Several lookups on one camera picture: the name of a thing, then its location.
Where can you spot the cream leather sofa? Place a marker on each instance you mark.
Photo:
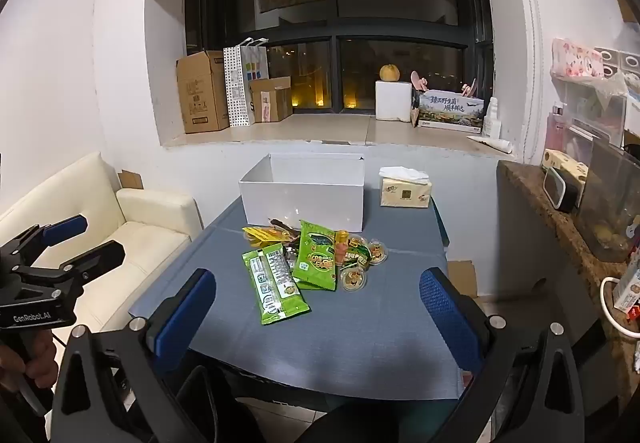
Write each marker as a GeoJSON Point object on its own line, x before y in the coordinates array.
{"type": "Point", "coordinates": [140, 243]}

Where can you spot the dotted white paper bag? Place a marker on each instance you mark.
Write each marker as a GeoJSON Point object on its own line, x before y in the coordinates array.
{"type": "Point", "coordinates": [237, 88]}

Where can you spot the cardboard piece on wall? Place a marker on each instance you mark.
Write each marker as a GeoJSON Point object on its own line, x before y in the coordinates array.
{"type": "Point", "coordinates": [627, 5]}

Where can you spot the brown stone counter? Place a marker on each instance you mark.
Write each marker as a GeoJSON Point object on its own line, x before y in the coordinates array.
{"type": "Point", "coordinates": [560, 233]}

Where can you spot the person's left hand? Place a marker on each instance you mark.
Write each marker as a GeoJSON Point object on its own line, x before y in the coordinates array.
{"type": "Point", "coordinates": [44, 368]}

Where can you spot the large brown cardboard box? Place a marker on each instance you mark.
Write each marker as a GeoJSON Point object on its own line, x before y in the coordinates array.
{"type": "Point", "coordinates": [202, 93]}

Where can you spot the pink bottle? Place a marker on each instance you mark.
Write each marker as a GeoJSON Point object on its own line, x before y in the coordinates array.
{"type": "Point", "coordinates": [555, 133]}

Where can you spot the white spray bottle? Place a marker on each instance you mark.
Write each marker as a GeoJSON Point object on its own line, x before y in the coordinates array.
{"type": "Point", "coordinates": [492, 123]}

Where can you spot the white cardboard box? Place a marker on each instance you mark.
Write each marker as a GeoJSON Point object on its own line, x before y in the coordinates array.
{"type": "Point", "coordinates": [300, 205]}

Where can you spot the grey blue tablecloth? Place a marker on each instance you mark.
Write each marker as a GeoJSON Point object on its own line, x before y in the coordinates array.
{"type": "Point", "coordinates": [325, 348]}

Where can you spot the yellow tissue pack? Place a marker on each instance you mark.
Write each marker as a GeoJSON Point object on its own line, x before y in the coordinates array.
{"type": "Point", "coordinates": [405, 193]}

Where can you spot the flat cardboard piece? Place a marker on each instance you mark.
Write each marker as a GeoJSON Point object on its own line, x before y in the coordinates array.
{"type": "Point", "coordinates": [462, 278]}

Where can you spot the orange small packet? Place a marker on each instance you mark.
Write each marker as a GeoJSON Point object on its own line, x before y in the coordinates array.
{"type": "Point", "coordinates": [341, 243]}

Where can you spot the wide green snack packet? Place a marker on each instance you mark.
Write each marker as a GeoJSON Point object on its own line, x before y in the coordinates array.
{"type": "Point", "coordinates": [315, 263]}

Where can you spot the clear glass tank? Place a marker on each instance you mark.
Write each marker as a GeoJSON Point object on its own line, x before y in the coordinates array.
{"type": "Point", "coordinates": [610, 203]}

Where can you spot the pink slipper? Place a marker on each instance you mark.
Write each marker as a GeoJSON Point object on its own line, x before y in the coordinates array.
{"type": "Point", "coordinates": [419, 80]}
{"type": "Point", "coordinates": [469, 89]}

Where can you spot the white drink carton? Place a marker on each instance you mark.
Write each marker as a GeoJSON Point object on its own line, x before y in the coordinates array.
{"type": "Point", "coordinates": [627, 288]}

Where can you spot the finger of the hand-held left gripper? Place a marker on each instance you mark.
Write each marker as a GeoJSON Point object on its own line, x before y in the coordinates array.
{"type": "Point", "coordinates": [65, 229]}
{"type": "Point", "coordinates": [100, 259]}

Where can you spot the long green snack packet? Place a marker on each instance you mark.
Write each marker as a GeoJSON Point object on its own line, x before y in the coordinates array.
{"type": "Point", "coordinates": [272, 288]}

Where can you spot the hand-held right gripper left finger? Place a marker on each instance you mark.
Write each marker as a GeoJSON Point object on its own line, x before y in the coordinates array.
{"type": "Point", "coordinates": [185, 318]}

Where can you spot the flat cardboard sheet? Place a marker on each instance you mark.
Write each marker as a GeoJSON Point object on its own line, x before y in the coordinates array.
{"type": "Point", "coordinates": [131, 180]}

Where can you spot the yellow spotted pack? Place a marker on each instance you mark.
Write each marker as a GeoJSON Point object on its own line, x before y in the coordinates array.
{"type": "Point", "coordinates": [576, 169]}

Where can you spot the white foam box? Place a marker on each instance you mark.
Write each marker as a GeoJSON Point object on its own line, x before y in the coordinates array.
{"type": "Point", "coordinates": [394, 100]}

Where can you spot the yellow snack packet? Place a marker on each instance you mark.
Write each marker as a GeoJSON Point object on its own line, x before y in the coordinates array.
{"type": "Point", "coordinates": [260, 235]}

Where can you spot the landscape printed carton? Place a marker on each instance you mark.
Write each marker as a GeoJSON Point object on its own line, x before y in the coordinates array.
{"type": "Point", "coordinates": [450, 110]}

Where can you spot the pink floral pack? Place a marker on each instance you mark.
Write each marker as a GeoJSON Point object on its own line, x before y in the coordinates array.
{"type": "Point", "coordinates": [575, 55]}

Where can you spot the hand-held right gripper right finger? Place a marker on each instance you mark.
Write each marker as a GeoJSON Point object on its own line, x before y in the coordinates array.
{"type": "Point", "coordinates": [445, 318]}

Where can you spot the clear plastic drawer unit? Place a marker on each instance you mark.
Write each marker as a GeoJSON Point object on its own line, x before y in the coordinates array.
{"type": "Point", "coordinates": [590, 113]}

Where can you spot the small brown cardboard box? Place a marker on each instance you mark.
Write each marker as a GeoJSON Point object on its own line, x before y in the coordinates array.
{"type": "Point", "coordinates": [270, 103]}

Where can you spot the rolled white paper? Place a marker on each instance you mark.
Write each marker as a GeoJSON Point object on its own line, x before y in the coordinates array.
{"type": "Point", "coordinates": [492, 143]}

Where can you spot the yellow pomelo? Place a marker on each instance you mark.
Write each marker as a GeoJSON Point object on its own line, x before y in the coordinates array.
{"type": "Point", "coordinates": [389, 73]}

